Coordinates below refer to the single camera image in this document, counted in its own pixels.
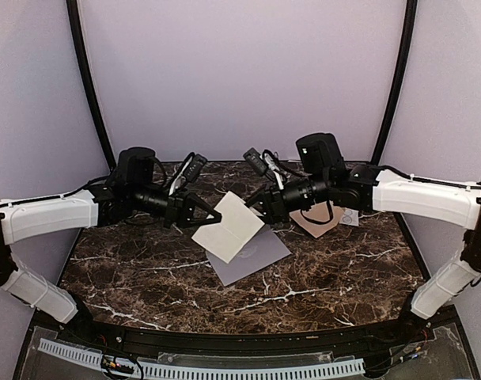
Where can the beige decorated letter paper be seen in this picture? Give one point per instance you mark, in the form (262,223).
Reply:
(238,226)

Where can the black frame post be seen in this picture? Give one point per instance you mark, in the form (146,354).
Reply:
(397,80)
(72,7)

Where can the right black frame post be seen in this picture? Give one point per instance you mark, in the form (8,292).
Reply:
(397,80)

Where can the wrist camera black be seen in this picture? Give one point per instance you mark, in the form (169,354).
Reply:
(254,159)
(194,168)

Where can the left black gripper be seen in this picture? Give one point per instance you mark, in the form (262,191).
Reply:
(180,210)

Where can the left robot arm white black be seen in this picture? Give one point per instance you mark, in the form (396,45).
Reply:
(104,201)

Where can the grey envelope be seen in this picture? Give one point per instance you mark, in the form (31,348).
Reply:
(264,249)

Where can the black front table rail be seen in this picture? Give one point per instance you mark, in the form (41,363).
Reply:
(149,342)

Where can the white slotted cable duct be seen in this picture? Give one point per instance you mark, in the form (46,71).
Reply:
(147,369)

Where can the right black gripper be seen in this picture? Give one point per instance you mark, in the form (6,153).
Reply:
(274,206)

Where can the left black frame post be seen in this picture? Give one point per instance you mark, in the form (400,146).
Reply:
(72,7)

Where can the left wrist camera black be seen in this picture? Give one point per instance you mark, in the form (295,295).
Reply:
(194,168)

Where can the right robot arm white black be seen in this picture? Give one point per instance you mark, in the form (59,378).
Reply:
(366,187)

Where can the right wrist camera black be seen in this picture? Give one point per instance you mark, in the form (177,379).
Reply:
(254,159)

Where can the white sticker sheet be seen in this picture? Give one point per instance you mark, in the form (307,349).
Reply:
(349,217)

